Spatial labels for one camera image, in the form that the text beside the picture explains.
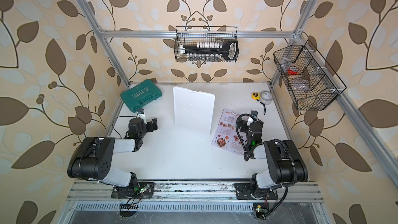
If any restaurant menu sheet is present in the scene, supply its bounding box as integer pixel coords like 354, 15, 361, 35
211, 108, 246, 156

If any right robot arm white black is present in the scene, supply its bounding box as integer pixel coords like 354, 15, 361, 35
235, 111, 308, 199

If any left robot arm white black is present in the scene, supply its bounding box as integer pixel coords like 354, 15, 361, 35
67, 108, 158, 199

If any green tool case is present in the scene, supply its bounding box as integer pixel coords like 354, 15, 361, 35
120, 79, 162, 113

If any yellow tape measure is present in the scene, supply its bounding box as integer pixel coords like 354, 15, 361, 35
251, 92, 260, 101

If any clear plastic container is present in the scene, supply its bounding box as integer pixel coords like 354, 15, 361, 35
290, 78, 311, 92

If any red lidded container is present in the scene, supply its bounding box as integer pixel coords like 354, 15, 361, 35
287, 66, 300, 75

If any black socket holder set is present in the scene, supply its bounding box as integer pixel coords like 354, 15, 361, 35
177, 39, 239, 61

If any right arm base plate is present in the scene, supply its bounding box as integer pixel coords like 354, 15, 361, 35
234, 183, 278, 201

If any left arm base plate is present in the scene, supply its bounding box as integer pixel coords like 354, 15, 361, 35
111, 181, 155, 199

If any black wire basket right wall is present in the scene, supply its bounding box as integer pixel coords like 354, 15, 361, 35
273, 40, 347, 111

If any black wire basket wall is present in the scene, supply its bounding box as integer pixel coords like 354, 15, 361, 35
174, 25, 239, 63
273, 40, 347, 111

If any aluminium frame crossbar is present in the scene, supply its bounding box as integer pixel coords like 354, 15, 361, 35
100, 29, 296, 39

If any aluminium mounting rail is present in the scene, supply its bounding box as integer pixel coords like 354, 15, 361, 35
67, 179, 324, 203

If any black wire basket back wall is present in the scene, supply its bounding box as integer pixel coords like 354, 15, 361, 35
174, 25, 239, 63

